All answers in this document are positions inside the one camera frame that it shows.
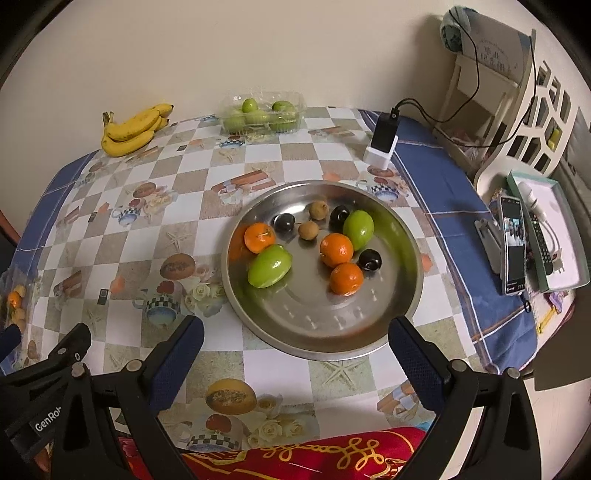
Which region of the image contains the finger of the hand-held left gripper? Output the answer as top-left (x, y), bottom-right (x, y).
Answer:
top-left (18, 322), bottom-right (92, 384)
top-left (0, 325), bottom-right (24, 365)

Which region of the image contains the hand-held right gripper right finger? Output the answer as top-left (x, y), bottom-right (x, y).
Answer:
top-left (389, 316), bottom-right (541, 480)

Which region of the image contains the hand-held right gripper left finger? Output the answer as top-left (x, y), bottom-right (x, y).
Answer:
top-left (52, 315), bottom-right (205, 480)

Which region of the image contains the orange mandarin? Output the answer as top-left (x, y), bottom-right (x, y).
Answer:
top-left (329, 262), bottom-right (365, 296)
top-left (244, 223), bottom-right (277, 254)
top-left (320, 233), bottom-right (355, 268)

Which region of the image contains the dark purple passion fruit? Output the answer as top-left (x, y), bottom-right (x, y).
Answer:
top-left (329, 205), bottom-right (352, 232)
top-left (357, 248), bottom-right (383, 273)
top-left (272, 213), bottom-right (295, 238)

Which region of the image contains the large steel plate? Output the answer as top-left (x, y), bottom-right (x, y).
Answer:
top-left (222, 180), bottom-right (424, 361)

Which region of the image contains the small green jujube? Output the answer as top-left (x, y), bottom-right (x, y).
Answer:
top-left (247, 244), bottom-right (293, 289)

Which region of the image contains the large green jujube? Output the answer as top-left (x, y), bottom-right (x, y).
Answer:
top-left (342, 210), bottom-right (375, 251)

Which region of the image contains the clear bag of small fruit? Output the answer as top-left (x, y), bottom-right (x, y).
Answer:
top-left (0, 272), bottom-right (35, 333)

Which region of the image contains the dark red-edged furniture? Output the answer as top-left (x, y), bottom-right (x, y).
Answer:
top-left (0, 210), bottom-right (21, 259)

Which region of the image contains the grey phone stand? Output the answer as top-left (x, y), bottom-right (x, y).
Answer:
top-left (475, 219), bottom-right (504, 274)

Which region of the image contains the smartphone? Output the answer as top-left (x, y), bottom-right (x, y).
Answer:
top-left (499, 194), bottom-right (528, 296)

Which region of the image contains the yellow plastic clip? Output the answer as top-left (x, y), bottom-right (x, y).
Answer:
top-left (536, 300), bottom-right (564, 333)

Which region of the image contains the red gold-patterned cloth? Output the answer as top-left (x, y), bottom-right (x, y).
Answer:
top-left (115, 427), bottom-right (430, 480)

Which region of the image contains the black remote control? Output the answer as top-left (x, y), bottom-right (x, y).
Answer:
top-left (524, 203), bottom-right (555, 278)

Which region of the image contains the white tray with items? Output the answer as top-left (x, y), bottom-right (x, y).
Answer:
top-left (505, 170), bottom-right (591, 294)

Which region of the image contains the white plastic bottle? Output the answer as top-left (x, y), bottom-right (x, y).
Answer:
top-left (517, 181), bottom-right (548, 217)

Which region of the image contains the white lattice chair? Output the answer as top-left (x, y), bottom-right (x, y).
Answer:
top-left (475, 60), bottom-right (583, 204)

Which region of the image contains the yellow banana bunch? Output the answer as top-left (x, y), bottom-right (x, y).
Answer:
top-left (102, 103), bottom-right (175, 158)

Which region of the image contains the black and white charger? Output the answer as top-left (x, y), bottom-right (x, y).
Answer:
top-left (372, 108), bottom-right (402, 153)

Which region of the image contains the printed checkered tablecloth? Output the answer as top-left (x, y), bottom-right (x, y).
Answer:
top-left (0, 106), bottom-right (543, 455)

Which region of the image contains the heap of packed green jujubes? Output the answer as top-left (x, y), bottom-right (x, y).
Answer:
top-left (224, 98), bottom-right (298, 132)

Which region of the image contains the white wooden stool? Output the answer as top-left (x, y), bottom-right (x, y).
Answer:
top-left (436, 51), bottom-right (522, 153)

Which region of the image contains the clear plastic clamshell container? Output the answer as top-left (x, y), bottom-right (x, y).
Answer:
top-left (219, 91), bottom-right (308, 136)

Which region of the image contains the teal patterned roll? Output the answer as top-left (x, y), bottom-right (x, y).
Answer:
top-left (438, 6), bottom-right (478, 54)

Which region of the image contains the printed paper sheet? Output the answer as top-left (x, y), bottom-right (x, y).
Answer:
top-left (464, 9), bottom-right (539, 81)

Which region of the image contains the white plug with cord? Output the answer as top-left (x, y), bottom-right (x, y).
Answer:
top-left (538, 212), bottom-right (566, 278)

